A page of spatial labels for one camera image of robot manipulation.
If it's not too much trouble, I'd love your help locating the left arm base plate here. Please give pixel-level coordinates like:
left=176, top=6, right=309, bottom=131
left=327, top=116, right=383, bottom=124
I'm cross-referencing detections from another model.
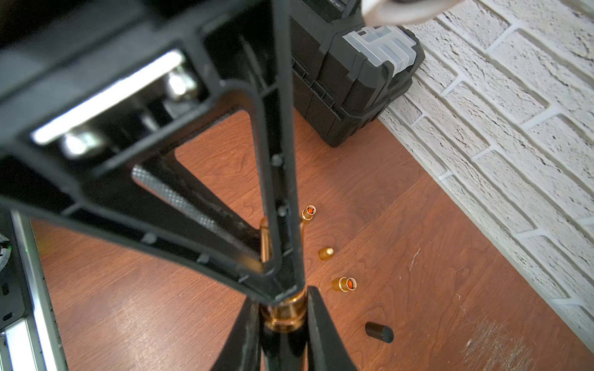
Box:
left=1, top=210, right=30, bottom=332

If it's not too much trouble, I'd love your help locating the gold lipstick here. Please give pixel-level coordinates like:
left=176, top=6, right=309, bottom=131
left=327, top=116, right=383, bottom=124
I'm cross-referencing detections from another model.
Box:
left=301, top=205, right=317, bottom=224
left=331, top=277, right=357, bottom=292
left=258, top=215, right=309, bottom=371

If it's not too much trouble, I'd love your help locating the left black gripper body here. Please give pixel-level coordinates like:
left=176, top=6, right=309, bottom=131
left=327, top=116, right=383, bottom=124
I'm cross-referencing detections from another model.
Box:
left=1, top=1, right=278, bottom=204

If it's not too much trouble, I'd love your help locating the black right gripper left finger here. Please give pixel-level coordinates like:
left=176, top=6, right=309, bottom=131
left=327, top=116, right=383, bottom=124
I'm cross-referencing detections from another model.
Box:
left=211, top=298, right=261, bottom=370

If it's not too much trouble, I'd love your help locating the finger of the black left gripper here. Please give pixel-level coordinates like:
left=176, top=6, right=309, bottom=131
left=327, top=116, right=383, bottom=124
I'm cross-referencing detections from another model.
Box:
left=1, top=154, right=278, bottom=304
left=255, top=1, right=306, bottom=304

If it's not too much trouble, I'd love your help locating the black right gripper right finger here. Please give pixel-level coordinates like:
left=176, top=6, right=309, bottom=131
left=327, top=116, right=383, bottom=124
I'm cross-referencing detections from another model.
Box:
left=307, top=286, right=357, bottom=371

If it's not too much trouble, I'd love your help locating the aluminium rail frame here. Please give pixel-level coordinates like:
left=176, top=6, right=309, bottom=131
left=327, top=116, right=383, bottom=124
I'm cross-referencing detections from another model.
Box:
left=1, top=209, right=68, bottom=370

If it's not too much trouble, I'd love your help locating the black plastic toolbox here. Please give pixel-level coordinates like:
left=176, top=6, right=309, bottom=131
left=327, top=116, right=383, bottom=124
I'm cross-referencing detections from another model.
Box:
left=289, top=1, right=425, bottom=147

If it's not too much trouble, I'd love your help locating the black lipstick cap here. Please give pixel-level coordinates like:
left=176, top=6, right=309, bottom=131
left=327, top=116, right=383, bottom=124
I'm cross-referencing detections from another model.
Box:
left=364, top=322, right=394, bottom=344

